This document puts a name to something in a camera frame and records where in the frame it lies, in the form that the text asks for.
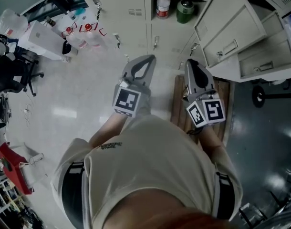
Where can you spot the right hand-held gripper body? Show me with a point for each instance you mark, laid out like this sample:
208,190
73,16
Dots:
213,111

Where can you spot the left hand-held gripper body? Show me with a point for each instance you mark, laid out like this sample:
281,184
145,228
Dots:
126,99

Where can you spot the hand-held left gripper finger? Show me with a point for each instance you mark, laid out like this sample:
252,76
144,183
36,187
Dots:
128,67
152,70

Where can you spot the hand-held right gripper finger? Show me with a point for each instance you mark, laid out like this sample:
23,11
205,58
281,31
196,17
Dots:
190,77
210,82

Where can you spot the green can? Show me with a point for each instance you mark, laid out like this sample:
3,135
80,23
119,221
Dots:
184,12

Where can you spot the white bottle red cap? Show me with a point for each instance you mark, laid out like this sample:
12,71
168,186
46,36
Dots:
163,5

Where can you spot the person's right forearm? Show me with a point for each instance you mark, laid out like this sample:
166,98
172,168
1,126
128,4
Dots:
213,139

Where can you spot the person's left forearm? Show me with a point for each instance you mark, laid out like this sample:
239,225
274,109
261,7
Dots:
109,129

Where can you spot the wooden slatted floor mat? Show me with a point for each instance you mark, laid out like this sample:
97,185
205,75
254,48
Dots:
180,108

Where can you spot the black round stand base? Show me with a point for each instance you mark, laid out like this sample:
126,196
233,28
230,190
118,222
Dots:
258,96

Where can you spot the pack of red-capped bottles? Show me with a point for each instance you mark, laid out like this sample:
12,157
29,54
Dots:
88,36

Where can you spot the white device with black screen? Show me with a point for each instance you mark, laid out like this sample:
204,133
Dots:
68,48

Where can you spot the person's beige shirt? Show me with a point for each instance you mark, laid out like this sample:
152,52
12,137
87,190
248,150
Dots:
148,166

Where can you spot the small dark jar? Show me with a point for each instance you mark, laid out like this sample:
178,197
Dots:
50,21

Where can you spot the white cardboard box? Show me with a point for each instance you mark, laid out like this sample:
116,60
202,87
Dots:
38,38

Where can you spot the black office chair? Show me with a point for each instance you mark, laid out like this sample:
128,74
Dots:
9,73

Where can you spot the large clear water jug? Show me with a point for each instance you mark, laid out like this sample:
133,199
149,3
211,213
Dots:
10,24

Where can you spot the red box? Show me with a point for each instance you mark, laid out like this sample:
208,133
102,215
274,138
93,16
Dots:
15,168

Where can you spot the white shelf rack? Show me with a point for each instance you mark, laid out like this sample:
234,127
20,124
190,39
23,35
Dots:
3,199

